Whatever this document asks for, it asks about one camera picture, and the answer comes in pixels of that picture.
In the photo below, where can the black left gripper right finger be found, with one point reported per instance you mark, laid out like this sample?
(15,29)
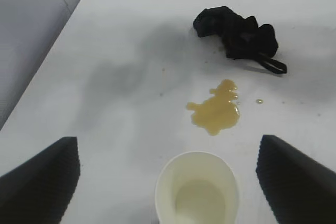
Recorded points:
(296,187)

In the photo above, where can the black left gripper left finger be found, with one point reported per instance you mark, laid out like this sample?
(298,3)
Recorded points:
(39,187)

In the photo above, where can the white paper cup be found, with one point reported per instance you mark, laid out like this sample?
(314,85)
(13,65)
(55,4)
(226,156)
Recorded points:
(197,182)

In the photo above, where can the small yellow liquid droplet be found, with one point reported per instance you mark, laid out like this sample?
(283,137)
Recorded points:
(259,101)

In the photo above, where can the yellow liquid spill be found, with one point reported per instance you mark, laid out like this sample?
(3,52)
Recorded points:
(215,111)

